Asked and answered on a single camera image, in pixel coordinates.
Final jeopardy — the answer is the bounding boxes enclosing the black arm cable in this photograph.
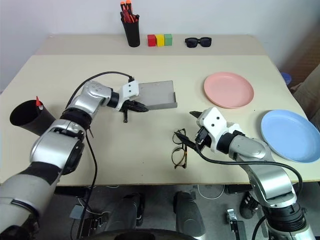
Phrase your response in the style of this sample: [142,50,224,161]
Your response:
[194,141,304,201]
[65,71,136,240]

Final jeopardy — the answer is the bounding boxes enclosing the black cup lying tipped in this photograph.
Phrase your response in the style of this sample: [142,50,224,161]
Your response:
[9,99,57,137]

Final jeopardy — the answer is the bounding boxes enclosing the white floor cable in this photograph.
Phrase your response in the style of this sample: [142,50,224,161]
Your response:
[196,184,226,200]

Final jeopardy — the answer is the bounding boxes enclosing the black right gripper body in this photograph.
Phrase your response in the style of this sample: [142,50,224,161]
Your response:
[194,126,213,151]

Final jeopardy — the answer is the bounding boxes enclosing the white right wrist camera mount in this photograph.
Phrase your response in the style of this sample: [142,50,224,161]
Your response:
[198,107,243,154]

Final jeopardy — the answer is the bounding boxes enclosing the tall black pen cup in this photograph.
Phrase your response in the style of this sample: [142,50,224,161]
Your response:
[121,15,141,48]

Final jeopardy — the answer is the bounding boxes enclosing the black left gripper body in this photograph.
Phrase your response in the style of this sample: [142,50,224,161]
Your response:
[119,99,135,114]

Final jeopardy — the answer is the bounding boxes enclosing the grey floor box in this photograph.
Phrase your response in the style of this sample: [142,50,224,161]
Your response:
[69,204,84,220]

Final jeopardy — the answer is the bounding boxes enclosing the dark rounded shape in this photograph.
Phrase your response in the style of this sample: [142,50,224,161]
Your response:
[109,191,146,233]
[173,190,207,237]

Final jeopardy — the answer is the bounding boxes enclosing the blue round stool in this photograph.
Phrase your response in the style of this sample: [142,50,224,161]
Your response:
[279,71,294,88]

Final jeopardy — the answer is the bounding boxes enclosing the pink plate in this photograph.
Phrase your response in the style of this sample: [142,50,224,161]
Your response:
[203,71,255,109]

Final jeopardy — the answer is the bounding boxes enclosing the black white striped shoe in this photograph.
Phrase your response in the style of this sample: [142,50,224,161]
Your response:
[239,190,262,220]

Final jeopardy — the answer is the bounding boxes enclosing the blue plate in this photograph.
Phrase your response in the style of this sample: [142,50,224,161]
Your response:
[260,109,320,164]

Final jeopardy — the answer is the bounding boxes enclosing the grey flat tray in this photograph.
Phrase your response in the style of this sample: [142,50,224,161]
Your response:
[136,80,179,111]

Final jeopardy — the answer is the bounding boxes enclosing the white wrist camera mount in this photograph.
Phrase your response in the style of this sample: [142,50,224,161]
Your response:
[115,80,140,112]
[198,107,243,154]

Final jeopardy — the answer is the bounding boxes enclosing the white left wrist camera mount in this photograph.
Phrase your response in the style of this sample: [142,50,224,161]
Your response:
[115,80,140,112]

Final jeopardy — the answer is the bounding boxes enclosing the red wooden block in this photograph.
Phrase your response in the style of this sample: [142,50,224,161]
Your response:
[147,34,158,48]

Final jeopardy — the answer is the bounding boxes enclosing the yellow wooden block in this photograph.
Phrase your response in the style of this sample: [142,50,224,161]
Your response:
[155,34,166,48]

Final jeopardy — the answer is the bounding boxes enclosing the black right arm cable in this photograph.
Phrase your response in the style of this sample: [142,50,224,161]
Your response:
[194,141,304,201]

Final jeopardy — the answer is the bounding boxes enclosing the wide black curved shape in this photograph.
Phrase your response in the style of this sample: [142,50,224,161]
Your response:
[84,227,201,240]

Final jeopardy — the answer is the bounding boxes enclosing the metal floor bracket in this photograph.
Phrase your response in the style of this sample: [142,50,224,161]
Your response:
[225,208,248,240]

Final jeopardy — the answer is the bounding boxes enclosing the tortoiseshell eyeglasses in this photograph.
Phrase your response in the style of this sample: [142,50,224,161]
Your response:
[171,128,189,170]

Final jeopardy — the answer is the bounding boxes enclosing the black sunglasses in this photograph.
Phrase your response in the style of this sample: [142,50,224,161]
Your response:
[184,36,213,49]

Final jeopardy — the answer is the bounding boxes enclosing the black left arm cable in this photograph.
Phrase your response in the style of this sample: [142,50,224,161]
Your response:
[65,71,136,240]

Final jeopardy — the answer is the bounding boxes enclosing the green wooden block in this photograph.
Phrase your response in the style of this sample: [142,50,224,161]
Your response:
[163,33,174,47]

